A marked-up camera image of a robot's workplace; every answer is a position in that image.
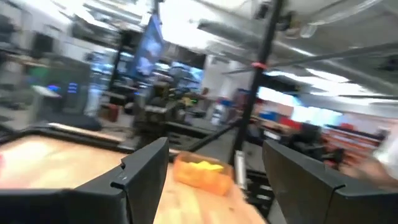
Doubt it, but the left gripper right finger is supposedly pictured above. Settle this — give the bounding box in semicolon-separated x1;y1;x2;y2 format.
262;139;398;224

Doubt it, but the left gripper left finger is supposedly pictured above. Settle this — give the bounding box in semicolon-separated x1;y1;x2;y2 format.
0;137;170;224

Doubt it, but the yellow wooden block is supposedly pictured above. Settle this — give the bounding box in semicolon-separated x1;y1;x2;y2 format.
189;160;225;172

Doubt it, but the orange plastic bin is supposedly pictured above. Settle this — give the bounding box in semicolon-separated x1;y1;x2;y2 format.
172;151;234;197

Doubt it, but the person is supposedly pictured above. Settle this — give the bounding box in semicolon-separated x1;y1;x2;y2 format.
340;124;398;191

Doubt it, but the blue hanging banner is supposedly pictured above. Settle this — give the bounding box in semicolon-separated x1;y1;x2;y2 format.
135;14;165;78

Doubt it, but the black vertical rig post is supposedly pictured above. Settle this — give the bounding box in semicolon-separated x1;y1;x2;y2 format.
228;0;285;164

